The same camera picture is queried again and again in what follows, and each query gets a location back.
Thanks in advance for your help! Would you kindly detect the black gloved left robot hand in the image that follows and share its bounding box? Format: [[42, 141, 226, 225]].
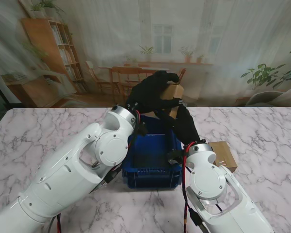
[[125, 70, 182, 115]]

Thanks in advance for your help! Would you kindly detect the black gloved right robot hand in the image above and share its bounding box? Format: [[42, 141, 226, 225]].
[[157, 98, 201, 146]]

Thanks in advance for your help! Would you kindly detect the cardboard package with white label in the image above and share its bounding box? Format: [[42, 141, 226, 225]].
[[143, 82, 185, 119]]

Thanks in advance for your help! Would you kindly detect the plain brown cardboard package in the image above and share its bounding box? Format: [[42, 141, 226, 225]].
[[208, 140, 238, 173]]

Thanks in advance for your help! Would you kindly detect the blue plastic turnover box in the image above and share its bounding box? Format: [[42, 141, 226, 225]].
[[121, 115, 185, 190]]

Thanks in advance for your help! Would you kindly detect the printed room scene backdrop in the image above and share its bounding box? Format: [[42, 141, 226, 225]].
[[0, 0, 291, 109]]

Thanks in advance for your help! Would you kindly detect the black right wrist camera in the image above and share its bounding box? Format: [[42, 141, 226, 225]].
[[166, 150, 185, 166]]

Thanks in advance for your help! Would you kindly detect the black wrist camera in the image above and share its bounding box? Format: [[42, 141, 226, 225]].
[[133, 122, 148, 138], [166, 150, 185, 166]]

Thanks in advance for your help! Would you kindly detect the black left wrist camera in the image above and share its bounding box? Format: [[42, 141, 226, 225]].
[[133, 122, 148, 138]]

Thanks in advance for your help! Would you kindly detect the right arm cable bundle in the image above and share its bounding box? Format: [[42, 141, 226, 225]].
[[181, 143, 209, 233]]

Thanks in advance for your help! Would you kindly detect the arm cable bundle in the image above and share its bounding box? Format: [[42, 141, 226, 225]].
[[181, 143, 209, 233], [47, 110, 143, 233]]

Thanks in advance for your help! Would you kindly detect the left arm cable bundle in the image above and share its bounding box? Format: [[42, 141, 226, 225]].
[[47, 110, 143, 233]]

